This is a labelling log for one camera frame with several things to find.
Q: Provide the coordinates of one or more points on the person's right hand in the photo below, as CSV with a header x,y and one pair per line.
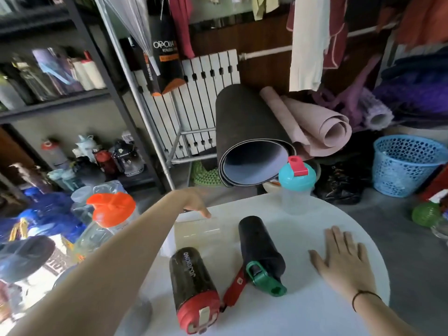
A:
x,y
344,269

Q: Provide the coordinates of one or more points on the person's left hand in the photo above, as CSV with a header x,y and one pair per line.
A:
x,y
189,201

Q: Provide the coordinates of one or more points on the clear shaker white lid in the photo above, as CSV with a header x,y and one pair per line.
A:
x,y
206,234

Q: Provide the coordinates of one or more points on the cluster of small mixed bottles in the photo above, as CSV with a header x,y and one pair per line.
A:
x,y
127,159

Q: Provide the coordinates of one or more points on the dark bottle red lid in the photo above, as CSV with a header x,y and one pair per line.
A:
x,y
189,276

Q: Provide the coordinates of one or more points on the clear shaker orange lid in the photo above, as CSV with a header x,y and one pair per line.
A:
x,y
110,208

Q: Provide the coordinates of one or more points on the black bottle green lid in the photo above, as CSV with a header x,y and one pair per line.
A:
x,y
259,248

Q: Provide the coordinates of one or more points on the clear shaker teal lid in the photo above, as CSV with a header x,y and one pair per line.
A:
x,y
297,178

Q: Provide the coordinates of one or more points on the person's left forearm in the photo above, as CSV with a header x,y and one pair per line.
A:
x,y
112,276

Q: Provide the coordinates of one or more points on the green spiky massage mat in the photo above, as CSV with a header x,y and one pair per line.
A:
x,y
206,176

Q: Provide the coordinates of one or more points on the white oval table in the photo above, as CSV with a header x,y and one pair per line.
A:
x,y
301,311

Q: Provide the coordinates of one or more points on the black plastic bag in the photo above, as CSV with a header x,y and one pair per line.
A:
x,y
343,185

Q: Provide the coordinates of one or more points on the green spray bottle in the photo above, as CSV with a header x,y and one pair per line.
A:
x,y
425,213

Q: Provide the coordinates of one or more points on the black rolled yoga mat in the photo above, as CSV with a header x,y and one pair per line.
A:
x,y
245,118

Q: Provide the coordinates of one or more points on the silver metal clothes rack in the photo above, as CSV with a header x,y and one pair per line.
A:
x,y
138,101

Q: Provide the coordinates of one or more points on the white slatted radiator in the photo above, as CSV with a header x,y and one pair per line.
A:
x,y
210,87

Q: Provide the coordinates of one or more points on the blue plastic basket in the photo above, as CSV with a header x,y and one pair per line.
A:
x,y
406,167

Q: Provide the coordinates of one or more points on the red shopping bag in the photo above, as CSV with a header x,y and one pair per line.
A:
x,y
437,185

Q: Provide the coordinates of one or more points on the pink rolled yoga mat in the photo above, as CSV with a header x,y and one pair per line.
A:
x,y
325,129

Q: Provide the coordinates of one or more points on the white paper bag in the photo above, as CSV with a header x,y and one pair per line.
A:
x,y
59,262

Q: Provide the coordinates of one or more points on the black and orange paper bag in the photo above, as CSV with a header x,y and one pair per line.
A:
x,y
164,55

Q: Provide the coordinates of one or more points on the white round tub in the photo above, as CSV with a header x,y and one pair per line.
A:
x,y
420,134

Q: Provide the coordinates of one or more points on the lilac ridged foam roller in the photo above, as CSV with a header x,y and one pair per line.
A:
x,y
374,111

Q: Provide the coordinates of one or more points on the black metal shelf rack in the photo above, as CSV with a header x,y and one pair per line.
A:
x,y
52,106

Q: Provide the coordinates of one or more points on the red hanging garment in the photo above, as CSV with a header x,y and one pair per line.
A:
x,y
182,24

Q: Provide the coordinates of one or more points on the clear folded umbrella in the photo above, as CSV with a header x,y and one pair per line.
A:
x,y
129,20

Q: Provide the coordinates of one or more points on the white hanging garment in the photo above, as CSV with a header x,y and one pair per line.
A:
x,y
308,41

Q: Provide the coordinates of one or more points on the yellow-green hanging cloth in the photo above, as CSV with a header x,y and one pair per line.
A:
x,y
264,5

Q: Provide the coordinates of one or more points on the navy blue folded mat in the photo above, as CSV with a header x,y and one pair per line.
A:
x,y
413,66

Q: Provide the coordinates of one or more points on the maroon hanging garment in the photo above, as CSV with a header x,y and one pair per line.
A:
x,y
337,38

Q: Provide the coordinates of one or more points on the orange hanging garment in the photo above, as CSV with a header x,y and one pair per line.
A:
x,y
423,20

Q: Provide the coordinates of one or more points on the mauve plastic frame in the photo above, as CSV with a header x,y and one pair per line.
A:
x,y
350,97

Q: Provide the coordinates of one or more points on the white wall pipe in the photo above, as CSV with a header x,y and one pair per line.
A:
x,y
273,50

